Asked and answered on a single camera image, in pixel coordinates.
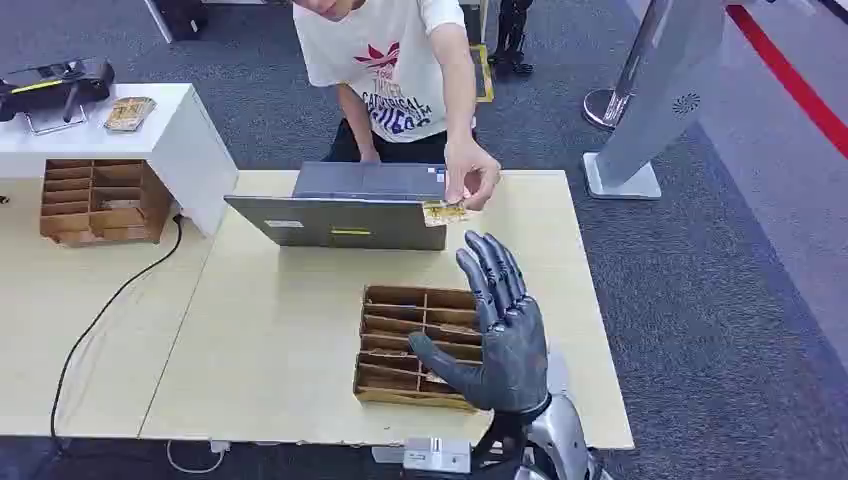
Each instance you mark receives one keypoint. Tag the silver kiosk stand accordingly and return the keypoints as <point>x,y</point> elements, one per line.
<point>669,86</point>

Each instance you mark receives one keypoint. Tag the white box under desk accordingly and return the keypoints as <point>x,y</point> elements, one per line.
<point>387,455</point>

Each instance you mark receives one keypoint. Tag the white power adapter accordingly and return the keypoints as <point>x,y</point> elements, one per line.
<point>220,446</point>

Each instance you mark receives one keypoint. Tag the yellow framed sign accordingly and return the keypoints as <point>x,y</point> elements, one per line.
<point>482,73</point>

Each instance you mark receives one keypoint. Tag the grey laptop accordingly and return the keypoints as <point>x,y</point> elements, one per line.
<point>344,222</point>

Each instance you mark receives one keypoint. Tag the clear acrylic stand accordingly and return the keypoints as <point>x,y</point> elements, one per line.
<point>56,122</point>

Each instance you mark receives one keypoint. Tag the yellow printed card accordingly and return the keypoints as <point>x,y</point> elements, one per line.
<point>442,214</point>

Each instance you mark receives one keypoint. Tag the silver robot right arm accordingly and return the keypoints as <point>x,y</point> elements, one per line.
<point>563,440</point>

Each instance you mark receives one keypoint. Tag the black legs and feet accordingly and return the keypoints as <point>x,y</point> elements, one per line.
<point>511,40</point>

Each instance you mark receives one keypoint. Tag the small card in box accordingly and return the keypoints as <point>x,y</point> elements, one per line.
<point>435,379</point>

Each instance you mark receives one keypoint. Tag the black device with yellow stripe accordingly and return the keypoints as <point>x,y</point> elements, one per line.
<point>60,83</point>

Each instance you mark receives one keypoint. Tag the person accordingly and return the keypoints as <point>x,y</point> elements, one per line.
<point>384,73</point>

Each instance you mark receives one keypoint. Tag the stack of yellow cards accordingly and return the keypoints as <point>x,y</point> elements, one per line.
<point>130,113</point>

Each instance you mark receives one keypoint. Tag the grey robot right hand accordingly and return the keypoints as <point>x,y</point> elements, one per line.
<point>513,358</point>

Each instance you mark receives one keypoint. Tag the person's right hand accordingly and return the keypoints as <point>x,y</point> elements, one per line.
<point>369,158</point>

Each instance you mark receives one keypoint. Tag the wooden divided card box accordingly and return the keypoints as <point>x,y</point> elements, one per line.
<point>99,202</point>
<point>397,344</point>

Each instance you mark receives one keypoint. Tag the person's left hand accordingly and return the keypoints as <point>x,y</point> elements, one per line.
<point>467,169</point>

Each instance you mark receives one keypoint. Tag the chrome stanchion post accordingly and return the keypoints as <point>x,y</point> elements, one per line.
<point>606,106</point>

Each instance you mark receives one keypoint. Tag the white cabinet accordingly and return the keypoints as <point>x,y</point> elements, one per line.
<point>179,142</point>

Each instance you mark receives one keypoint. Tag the black bin with white post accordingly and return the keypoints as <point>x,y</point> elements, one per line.
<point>180,16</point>

